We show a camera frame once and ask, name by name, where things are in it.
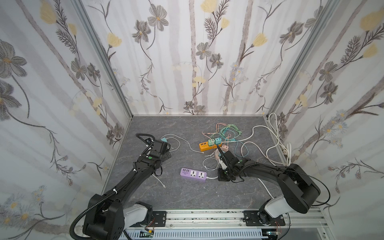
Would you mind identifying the tangled pastel charger cables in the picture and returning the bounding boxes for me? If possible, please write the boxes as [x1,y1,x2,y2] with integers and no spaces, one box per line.
[151,133,223,189]

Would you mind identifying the orange power strip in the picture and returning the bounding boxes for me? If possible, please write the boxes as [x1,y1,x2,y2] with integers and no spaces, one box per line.
[199,141,223,152]

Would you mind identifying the purple power strip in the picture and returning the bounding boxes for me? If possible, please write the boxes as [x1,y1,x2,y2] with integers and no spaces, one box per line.
[180,168,207,182]

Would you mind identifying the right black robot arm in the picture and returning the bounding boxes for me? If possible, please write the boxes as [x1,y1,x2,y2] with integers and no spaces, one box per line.
[218,148,323,226]

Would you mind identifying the round pink power socket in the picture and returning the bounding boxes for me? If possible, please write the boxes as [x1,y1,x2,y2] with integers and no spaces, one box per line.
[215,149,223,164]

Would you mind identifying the pink charger plug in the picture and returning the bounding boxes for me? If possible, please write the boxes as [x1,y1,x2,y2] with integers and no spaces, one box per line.
[221,145,229,151]

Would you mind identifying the green charging cable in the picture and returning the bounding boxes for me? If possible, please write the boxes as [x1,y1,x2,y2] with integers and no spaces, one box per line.
[217,123,243,142]

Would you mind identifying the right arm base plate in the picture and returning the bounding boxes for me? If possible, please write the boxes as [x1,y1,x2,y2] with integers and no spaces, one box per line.
[243,211,286,227]

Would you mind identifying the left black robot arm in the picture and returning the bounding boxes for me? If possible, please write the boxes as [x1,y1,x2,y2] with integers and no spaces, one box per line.
[69,134,171,240]

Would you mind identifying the pink cable with connectors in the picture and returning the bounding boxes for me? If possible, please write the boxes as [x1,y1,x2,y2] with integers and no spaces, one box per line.
[202,122,230,142]

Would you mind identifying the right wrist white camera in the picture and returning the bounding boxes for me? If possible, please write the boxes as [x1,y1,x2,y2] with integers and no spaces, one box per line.
[218,159,227,170]

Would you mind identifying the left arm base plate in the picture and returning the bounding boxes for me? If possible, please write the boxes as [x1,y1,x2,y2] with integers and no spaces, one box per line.
[125,211,167,228]

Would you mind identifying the green charger plug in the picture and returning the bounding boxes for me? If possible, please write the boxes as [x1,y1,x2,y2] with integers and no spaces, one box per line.
[208,139,215,147]

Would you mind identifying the white power cords bundle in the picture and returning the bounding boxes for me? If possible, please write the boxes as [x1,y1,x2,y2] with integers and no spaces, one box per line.
[205,112,296,199]

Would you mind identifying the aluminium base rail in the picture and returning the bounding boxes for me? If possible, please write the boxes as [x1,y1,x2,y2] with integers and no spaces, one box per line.
[118,205,334,240]

